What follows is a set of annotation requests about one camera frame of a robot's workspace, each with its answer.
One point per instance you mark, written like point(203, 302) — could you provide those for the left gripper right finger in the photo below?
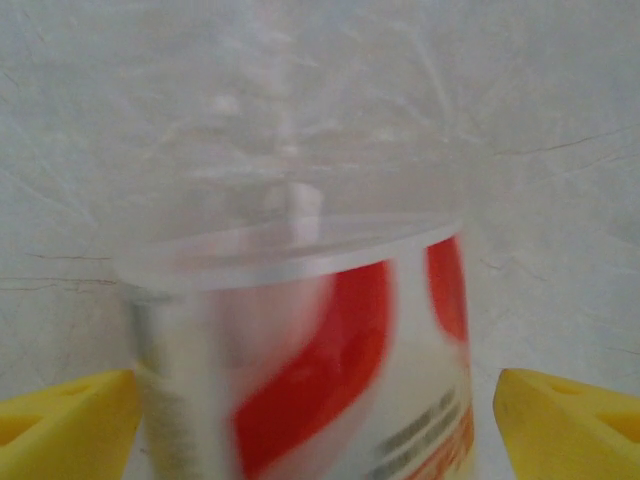
point(550, 435)

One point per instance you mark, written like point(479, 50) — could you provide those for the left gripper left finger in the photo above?
point(60, 430)

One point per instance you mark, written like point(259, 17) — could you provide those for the clear bottle red white label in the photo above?
point(350, 320)

